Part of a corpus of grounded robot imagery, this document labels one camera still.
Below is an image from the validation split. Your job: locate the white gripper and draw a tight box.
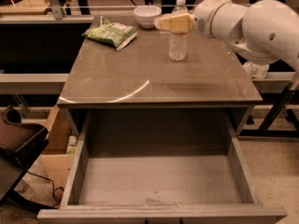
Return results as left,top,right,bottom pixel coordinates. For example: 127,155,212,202
154,0,231,38

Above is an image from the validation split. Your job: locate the clear plastic water bottle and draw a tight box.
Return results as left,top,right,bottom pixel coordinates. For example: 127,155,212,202
168,0,189,61

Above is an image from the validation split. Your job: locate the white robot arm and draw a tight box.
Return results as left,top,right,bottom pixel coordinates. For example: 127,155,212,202
154,0,299,72

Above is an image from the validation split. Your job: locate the grey drawer cabinet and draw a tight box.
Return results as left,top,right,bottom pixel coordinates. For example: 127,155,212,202
56,13,263,137

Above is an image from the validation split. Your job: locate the clear pump bottle left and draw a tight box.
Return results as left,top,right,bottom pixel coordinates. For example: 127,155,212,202
243,62,256,78

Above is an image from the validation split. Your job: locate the clear pump bottle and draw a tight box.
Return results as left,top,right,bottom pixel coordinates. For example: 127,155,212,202
255,64,269,78
243,62,256,78

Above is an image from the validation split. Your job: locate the clear pump bottle right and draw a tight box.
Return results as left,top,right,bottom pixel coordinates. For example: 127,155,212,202
255,64,269,78

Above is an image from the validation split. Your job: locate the open grey top drawer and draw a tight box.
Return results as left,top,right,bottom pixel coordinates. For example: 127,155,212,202
38,108,287,224

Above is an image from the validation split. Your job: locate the white ceramic bowl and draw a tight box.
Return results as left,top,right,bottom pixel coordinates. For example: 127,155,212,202
134,6,162,28

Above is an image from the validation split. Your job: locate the green snack bag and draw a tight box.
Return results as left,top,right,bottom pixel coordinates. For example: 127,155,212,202
82,16,137,50

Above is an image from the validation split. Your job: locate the black metal stand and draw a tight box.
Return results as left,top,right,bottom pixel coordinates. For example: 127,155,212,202
240,76,299,138

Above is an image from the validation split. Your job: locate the cardboard box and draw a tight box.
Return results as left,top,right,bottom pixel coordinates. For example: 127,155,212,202
41,105,74,188

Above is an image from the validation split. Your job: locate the dark brown chair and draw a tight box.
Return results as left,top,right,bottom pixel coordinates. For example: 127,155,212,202
0,106,49,208

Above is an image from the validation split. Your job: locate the metal railing frame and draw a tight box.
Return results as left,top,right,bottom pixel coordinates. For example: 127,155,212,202
0,0,260,21

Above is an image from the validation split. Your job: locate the grey shelf rail left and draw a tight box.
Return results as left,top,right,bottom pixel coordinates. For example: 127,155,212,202
0,74,68,94

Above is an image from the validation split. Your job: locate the black floor cable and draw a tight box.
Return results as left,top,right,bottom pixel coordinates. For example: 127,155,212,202
26,170,64,209

